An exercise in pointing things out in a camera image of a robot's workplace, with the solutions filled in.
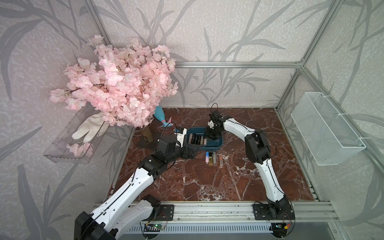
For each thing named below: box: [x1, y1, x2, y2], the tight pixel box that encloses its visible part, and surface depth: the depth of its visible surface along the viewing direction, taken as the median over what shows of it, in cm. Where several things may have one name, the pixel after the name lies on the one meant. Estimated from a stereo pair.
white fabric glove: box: [71, 113, 109, 143], surface depth 67 cm
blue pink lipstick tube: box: [205, 151, 210, 164], surface depth 93 cm
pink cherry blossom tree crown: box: [49, 35, 178, 128], surface depth 60 cm
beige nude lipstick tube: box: [188, 133, 193, 145], surface depth 102 cm
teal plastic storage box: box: [186, 127, 224, 150], surface depth 101 cm
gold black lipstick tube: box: [209, 152, 213, 166], surface depth 94 cm
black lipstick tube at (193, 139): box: [191, 133, 196, 145], surface depth 101 cm
